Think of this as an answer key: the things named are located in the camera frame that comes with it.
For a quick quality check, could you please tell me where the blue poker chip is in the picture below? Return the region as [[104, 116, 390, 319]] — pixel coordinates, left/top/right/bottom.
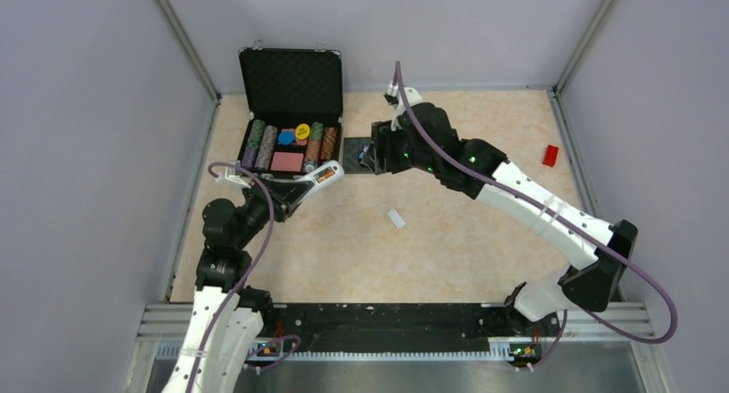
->
[[277, 128, 296, 145]]

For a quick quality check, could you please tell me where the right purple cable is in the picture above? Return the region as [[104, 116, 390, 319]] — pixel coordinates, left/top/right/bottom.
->
[[393, 60, 679, 372]]

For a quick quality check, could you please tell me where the yellow poker chip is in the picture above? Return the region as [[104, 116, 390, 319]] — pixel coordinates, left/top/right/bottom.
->
[[294, 124, 311, 140]]

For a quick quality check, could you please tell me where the white battery cover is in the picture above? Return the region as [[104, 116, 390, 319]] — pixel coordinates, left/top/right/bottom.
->
[[387, 208, 406, 229]]

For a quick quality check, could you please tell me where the black poker chip case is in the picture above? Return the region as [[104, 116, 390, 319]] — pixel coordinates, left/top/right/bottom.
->
[[237, 46, 344, 179]]

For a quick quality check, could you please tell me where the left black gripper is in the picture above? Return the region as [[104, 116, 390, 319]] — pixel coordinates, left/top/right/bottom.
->
[[234, 173, 314, 248]]

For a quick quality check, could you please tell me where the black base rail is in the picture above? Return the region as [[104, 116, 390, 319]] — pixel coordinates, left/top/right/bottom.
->
[[139, 302, 576, 364]]

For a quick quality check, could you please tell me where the pink card deck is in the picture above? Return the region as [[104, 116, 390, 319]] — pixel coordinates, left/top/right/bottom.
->
[[270, 151, 304, 173]]

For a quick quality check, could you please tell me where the dark grey lego baseplate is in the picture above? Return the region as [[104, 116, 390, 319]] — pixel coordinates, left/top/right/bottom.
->
[[341, 137, 374, 175]]

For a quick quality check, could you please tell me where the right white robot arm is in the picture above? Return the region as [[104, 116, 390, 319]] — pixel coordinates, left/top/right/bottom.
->
[[361, 95, 637, 335]]

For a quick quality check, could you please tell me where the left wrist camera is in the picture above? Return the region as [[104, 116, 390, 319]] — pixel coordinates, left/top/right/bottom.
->
[[216, 163, 251, 189]]

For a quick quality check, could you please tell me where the white remote control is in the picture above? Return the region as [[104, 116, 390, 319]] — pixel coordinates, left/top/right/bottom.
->
[[295, 160, 345, 194]]

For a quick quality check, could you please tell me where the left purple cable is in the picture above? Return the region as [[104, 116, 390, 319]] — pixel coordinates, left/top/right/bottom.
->
[[185, 161, 303, 393]]

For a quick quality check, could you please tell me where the red lego brick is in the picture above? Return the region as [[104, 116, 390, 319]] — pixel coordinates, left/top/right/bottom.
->
[[542, 144, 560, 168]]

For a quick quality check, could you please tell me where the purple cable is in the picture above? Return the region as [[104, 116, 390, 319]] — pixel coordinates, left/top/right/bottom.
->
[[185, 161, 303, 393], [393, 60, 679, 372]]

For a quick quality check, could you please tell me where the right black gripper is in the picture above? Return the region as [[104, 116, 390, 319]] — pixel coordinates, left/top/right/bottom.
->
[[364, 120, 438, 175]]

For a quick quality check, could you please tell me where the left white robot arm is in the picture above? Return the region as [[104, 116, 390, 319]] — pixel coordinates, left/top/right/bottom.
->
[[163, 180, 318, 392]]

